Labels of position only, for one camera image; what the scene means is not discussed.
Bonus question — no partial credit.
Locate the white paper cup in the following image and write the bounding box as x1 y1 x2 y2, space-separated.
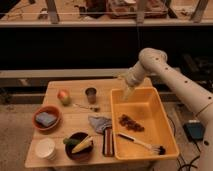
35 138 56 160

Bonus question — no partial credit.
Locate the orange bowl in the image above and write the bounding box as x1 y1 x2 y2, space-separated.
32 106 61 131

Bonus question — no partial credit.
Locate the green cucumber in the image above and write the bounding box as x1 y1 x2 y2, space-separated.
63 138 80 145

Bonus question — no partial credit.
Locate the red yellow apple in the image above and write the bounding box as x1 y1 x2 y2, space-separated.
57 90 71 106

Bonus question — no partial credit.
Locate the yellow corn cob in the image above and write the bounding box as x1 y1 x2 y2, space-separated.
72 136 93 154

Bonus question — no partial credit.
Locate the grey crumpled cloth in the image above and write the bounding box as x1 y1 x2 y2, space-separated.
88 116 112 134

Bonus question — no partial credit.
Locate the blue sponge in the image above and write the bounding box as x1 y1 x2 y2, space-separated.
36 112 57 127

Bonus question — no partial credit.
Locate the brown rectangular block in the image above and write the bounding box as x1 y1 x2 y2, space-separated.
102 128 114 157

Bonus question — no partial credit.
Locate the black foot pedal box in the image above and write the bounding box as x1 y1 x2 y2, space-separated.
183 122 205 142

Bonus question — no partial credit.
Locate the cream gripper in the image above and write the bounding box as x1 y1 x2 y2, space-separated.
123 62 147 101

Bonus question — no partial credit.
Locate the wooden table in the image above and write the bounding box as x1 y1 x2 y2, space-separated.
24 77 158 169

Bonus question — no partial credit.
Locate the yellow plastic bin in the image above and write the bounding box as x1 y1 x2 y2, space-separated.
111 87 179 161

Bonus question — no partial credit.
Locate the metal spoon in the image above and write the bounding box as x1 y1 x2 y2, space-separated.
73 103 100 112

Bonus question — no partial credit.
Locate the dark grapes bunch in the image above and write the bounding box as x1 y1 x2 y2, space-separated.
119 114 144 132

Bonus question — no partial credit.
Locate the small metal cup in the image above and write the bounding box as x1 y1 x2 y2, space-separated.
85 87 97 104

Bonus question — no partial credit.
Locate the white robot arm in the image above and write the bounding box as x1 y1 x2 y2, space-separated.
123 48 213 171

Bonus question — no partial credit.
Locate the dark brown bowl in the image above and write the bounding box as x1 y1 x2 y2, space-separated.
63 132 94 162

